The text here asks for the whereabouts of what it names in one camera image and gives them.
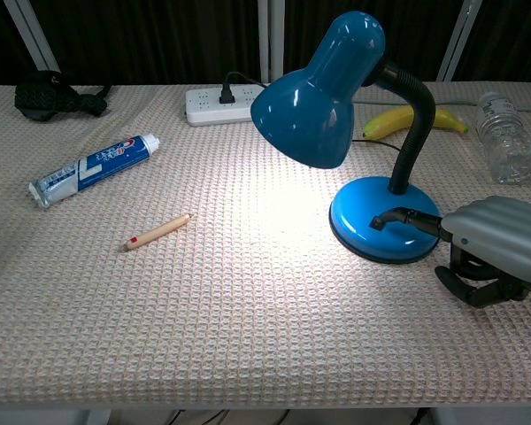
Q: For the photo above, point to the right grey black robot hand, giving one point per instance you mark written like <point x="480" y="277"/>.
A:
<point x="491" y="230"/>

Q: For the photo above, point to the blue desk lamp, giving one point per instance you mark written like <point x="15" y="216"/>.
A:
<point x="323" y="110"/>

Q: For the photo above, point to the clear plastic water bottle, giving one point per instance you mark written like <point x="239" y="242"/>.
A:
<point x="506" y="141"/>

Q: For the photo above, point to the yellow banana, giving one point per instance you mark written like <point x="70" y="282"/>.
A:
<point x="394" y="120"/>

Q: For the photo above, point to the beige waffle weave tablecloth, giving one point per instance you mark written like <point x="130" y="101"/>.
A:
<point x="203" y="288"/>

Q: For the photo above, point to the white power strip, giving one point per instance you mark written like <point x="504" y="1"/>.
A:
<point x="217" y="106"/>

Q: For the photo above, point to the short wooden pencil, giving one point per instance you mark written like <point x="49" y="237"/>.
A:
<point x="157" y="232"/>

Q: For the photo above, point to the blue white toothpaste tube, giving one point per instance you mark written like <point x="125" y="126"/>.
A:
<point x="93" y="170"/>

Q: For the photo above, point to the black knitted cloth item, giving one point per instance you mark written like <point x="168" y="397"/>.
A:
<point x="48" y="99"/>

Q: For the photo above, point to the white metal frame post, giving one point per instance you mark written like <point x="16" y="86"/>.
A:
<point x="270" y="40"/>
<point x="31" y="35"/>
<point x="458" y="40"/>

